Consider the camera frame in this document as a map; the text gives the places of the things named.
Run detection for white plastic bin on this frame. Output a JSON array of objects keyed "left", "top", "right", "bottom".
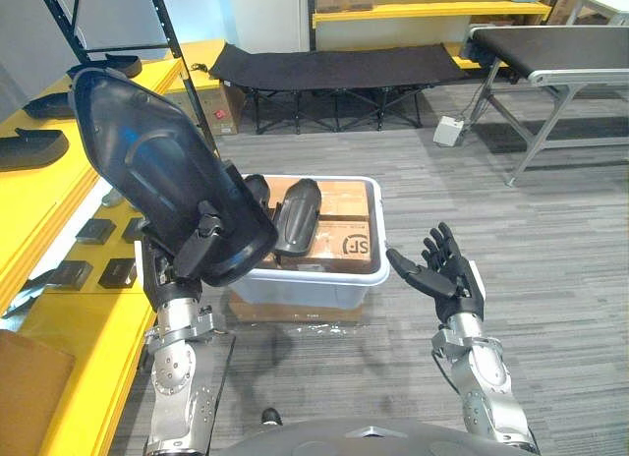
[{"left": 134, "top": 173, "right": 392, "bottom": 311}]

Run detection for brown cardboard box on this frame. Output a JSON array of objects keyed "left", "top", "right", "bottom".
[{"left": 0, "top": 327, "right": 78, "bottom": 456}]

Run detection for white cabinet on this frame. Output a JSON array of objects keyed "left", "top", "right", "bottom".
[{"left": 223, "top": 0, "right": 312, "bottom": 55}]

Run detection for black folding cot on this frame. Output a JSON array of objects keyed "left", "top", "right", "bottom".
[{"left": 207, "top": 41, "right": 474, "bottom": 136}]

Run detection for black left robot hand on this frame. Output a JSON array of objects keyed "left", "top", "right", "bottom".
[{"left": 141, "top": 199, "right": 232, "bottom": 314}]

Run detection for small black square box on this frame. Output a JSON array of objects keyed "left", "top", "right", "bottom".
[
  {"left": 121, "top": 216, "right": 148, "bottom": 245},
  {"left": 97, "top": 257, "right": 139, "bottom": 290},
  {"left": 50, "top": 259, "right": 95, "bottom": 291},
  {"left": 75, "top": 218, "right": 118, "bottom": 246}
]

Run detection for cardboard box with SF print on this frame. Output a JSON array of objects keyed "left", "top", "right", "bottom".
[{"left": 289, "top": 218, "right": 380, "bottom": 274}]

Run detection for black metal shelf upright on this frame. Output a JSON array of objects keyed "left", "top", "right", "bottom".
[{"left": 33, "top": 0, "right": 221, "bottom": 158}]

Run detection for yellow wall shelf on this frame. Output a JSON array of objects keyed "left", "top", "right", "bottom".
[{"left": 311, "top": 0, "right": 553, "bottom": 26}]

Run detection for white power box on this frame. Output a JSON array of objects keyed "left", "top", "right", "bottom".
[{"left": 432, "top": 115, "right": 467, "bottom": 149}]

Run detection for grey robot torso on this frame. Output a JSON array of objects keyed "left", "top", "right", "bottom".
[{"left": 210, "top": 418, "right": 538, "bottom": 456}]

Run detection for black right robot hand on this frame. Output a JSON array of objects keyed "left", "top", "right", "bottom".
[{"left": 385, "top": 221, "right": 486, "bottom": 325}]

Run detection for cardboard box with red sticker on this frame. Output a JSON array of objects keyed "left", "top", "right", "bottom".
[{"left": 195, "top": 78, "right": 248, "bottom": 137}]

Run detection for conveyor belt table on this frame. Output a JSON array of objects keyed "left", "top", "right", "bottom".
[{"left": 464, "top": 24, "right": 629, "bottom": 188}]

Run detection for yellow storage shelf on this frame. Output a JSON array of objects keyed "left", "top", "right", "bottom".
[{"left": 0, "top": 40, "right": 227, "bottom": 456}]

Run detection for white table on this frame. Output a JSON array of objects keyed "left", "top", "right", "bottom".
[{"left": 564, "top": 0, "right": 629, "bottom": 28}]

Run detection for large black plastic housing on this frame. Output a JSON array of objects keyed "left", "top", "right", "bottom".
[{"left": 67, "top": 66, "right": 280, "bottom": 288}]

